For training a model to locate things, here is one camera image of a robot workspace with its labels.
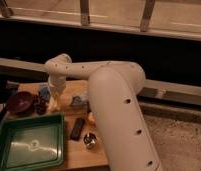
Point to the purple bowl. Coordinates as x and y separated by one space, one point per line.
20 103

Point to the wooden table board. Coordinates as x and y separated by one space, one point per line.
78 157

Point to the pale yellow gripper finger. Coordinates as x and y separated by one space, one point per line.
54 103

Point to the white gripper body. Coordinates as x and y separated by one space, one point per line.
56 85

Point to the dark grape bunch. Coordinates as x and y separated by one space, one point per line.
39 104

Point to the green plastic tray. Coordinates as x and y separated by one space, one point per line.
32 143

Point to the red yellow apple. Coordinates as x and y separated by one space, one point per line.
91 119

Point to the blue plastic cup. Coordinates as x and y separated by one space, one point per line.
44 92

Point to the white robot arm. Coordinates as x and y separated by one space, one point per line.
112 94

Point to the shiny metal cup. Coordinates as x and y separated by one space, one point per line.
90 140

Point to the black rectangular block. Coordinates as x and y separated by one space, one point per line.
77 129

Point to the grey crumpled cloth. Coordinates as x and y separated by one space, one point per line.
79 100

